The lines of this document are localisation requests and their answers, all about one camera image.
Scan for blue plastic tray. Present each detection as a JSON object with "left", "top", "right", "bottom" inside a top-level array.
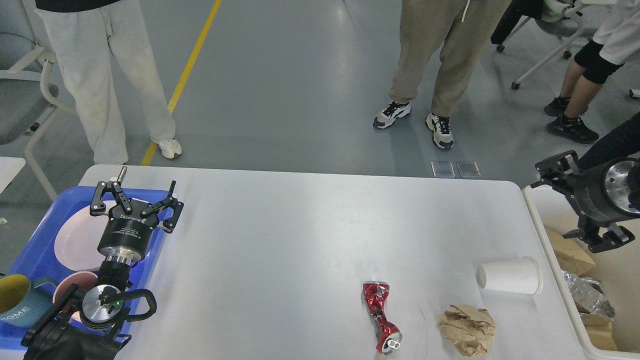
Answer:
[{"left": 0, "top": 186, "right": 168, "bottom": 359}]

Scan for crumpled brown paper ball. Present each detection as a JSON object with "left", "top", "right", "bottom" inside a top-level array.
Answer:
[{"left": 438, "top": 304, "right": 498, "bottom": 357}]

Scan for white paper cup lying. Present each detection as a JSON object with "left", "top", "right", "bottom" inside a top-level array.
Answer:
[{"left": 476, "top": 256, "right": 543, "bottom": 296}]

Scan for person in white trousers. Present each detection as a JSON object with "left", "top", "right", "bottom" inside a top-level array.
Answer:
[{"left": 35, "top": 0, "right": 183, "bottom": 165}]

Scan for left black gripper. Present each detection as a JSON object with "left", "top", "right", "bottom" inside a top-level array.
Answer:
[{"left": 90, "top": 165, "right": 185, "bottom": 266}]

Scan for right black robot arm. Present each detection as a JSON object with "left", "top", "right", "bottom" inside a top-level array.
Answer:
[{"left": 530, "top": 150, "right": 640, "bottom": 253}]

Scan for floor outlet plates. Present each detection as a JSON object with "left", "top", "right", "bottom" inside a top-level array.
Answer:
[{"left": 430, "top": 161, "right": 482, "bottom": 179}]

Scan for white side table corner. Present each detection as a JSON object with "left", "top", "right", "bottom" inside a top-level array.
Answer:
[{"left": 0, "top": 156, "right": 26, "bottom": 193}]

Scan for person in black shorts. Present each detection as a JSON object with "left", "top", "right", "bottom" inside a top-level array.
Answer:
[{"left": 544, "top": 0, "right": 640, "bottom": 144}]

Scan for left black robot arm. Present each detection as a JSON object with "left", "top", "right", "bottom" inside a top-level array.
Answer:
[{"left": 21, "top": 166, "right": 184, "bottom": 360}]

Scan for pink mug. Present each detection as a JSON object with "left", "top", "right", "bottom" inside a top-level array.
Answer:
[{"left": 52, "top": 271, "right": 101, "bottom": 323}]

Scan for brown paper bag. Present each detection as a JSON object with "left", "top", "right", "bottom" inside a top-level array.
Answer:
[{"left": 545, "top": 227, "right": 618, "bottom": 351}]

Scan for grey office chair left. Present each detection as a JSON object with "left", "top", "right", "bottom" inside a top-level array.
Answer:
[{"left": 0, "top": 0, "right": 77, "bottom": 200}]

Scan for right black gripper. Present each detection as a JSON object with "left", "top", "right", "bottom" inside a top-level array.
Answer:
[{"left": 531, "top": 150, "right": 640, "bottom": 254}]

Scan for person in khaki trousers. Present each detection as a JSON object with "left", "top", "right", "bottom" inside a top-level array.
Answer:
[{"left": 373, "top": 0, "right": 510, "bottom": 150}]

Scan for teal mug yellow inside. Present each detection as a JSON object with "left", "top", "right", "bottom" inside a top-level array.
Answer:
[{"left": 0, "top": 274, "right": 58, "bottom": 329}]

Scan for white plastic bin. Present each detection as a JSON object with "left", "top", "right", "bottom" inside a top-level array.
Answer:
[{"left": 522, "top": 185, "right": 640, "bottom": 360}]

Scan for pink plate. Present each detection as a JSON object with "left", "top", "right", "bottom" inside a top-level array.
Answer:
[{"left": 54, "top": 201, "right": 109, "bottom": 272}]

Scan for crushed red can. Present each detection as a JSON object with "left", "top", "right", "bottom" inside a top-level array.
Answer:
[{"left": 362, "top": 281, "right": 403, "bottom": 356}]

